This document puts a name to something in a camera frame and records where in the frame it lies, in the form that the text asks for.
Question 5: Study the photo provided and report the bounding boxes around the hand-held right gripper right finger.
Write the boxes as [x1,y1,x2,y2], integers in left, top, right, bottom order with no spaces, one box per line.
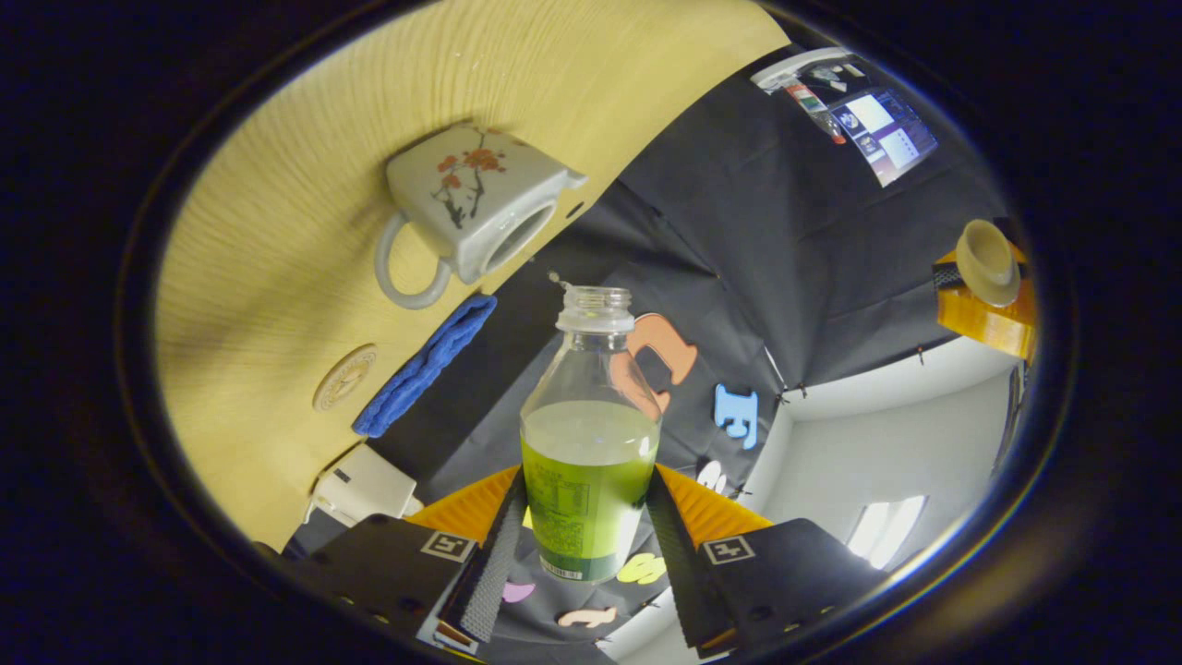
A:
[645,465,889,655]

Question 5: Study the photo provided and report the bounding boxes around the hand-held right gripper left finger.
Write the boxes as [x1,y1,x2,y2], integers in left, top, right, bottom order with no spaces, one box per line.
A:
[295,465,529,646]

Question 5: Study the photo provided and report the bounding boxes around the green label water bottle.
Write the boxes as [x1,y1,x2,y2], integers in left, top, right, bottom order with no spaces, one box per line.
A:
[520,285,663,583]

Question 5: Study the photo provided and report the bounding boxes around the round wooden coaster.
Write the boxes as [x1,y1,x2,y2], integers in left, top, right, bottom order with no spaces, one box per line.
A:
[312,345,379,413]

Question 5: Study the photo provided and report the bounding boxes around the white floral teacup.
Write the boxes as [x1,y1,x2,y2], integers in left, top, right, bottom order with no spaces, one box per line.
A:
[374,125,589,310]

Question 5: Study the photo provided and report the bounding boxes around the red cap water bottle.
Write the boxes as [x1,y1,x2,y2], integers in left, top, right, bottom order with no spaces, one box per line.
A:
[783,79,848,146]

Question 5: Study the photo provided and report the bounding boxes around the white toaster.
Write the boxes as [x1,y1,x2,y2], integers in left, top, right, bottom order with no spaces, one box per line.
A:
[305,443,424,527]

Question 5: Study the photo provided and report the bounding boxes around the ceiling light panel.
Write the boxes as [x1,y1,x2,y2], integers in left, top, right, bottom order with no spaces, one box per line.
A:
[848,495,927,566]

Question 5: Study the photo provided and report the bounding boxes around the computer monitor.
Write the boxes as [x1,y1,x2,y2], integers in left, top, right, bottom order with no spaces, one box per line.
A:
[828,88,939,187]

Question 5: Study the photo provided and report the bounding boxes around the blue towel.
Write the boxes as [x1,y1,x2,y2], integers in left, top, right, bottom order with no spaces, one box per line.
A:
[352,294,498,439]

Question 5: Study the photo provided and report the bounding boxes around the white side table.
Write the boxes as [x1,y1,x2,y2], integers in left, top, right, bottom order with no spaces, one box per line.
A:
[751,46,869,93]

